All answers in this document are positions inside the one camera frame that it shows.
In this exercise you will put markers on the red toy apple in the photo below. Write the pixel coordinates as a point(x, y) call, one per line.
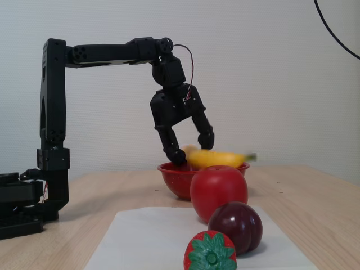
point(216, 188)

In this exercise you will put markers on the red speckled bowl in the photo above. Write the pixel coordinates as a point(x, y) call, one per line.
point(174, 180)

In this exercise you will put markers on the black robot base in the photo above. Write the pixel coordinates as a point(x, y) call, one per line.
point(17, 225)

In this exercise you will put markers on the white paper sheet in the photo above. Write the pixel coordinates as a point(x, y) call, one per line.
point(146, 239)

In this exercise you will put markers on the red toy strawberry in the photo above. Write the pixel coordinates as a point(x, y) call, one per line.
point(208, 253)

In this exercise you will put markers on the dark purple toy plum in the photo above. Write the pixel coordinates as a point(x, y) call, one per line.
point(236, 225)

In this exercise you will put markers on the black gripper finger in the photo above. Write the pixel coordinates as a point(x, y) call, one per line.
point(204, 126)
point(170, 143)

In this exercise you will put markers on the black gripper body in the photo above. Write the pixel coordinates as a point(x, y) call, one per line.
point(172, 111)

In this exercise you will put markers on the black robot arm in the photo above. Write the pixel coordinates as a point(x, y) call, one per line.
point(53, 84)

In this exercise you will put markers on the yellow toy banana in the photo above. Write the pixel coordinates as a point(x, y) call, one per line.
point(216, 160)

